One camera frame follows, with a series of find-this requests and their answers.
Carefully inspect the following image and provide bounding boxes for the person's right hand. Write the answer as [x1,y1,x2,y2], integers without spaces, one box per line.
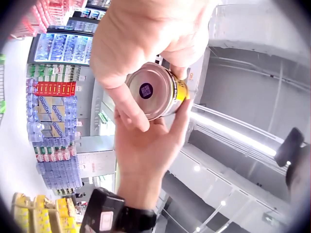
[114,99,193,212]

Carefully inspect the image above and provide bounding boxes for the person's left hand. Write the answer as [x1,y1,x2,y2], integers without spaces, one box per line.
[90,0,216,133]

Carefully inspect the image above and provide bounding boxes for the person's left fingers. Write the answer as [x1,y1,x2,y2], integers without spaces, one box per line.
[169,64,189,81]

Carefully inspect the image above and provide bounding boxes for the person's right fingers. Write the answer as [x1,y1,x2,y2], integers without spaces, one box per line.
[114,107,135,129]

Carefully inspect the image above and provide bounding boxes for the person's right thumb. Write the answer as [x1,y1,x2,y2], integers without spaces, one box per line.
[170,99,193,148]

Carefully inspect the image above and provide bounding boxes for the person's left thumb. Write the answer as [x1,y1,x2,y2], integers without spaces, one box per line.
[97,64,150,133]

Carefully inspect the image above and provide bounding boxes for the yellow tin can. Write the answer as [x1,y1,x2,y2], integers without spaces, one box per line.
[125,62,191,122]

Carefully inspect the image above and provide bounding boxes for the long ceiling strip light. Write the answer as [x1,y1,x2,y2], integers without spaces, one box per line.
[191,111,278,156]

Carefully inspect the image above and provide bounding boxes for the stack of bottled water packs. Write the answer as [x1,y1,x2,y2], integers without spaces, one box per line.
[25,64,85,196]

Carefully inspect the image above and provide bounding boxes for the lit drinks cooler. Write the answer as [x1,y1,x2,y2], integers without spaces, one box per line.
[28,31,95,65]

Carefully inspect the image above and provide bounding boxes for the black wrist band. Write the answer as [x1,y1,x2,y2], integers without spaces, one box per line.
[80,187,158,233]

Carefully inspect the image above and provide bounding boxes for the full shop shelf red goods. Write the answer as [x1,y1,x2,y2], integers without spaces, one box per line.
[9,0,88,39]

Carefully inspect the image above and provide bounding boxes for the full shop shelf yellow goods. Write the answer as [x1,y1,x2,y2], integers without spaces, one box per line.
[11,192,82,233]

